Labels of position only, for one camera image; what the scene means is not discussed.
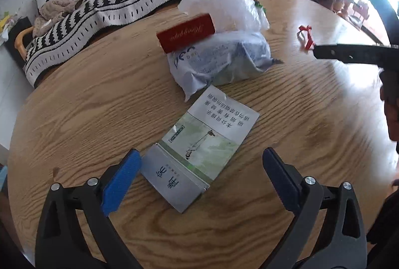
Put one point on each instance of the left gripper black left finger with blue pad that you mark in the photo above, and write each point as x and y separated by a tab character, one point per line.
60	242

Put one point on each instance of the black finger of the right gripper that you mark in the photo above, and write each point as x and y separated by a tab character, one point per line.
357	54

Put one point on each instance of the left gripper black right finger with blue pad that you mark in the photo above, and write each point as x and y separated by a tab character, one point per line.
327	230

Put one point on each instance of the red cigarette box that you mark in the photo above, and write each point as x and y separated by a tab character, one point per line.
186	33

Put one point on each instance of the red ribbon bow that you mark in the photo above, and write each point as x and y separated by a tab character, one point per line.
305	37

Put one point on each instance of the small green toy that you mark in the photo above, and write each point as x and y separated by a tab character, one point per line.
259	6

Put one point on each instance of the crumpled blue white wrapper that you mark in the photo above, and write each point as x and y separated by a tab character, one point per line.
220	59

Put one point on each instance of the white cabinet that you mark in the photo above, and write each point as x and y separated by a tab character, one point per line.
14	91

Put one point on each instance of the clear plastic bag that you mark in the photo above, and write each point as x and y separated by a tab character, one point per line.
228	15

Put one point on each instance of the beige clothing on sofa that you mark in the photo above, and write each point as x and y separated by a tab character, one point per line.
51	12

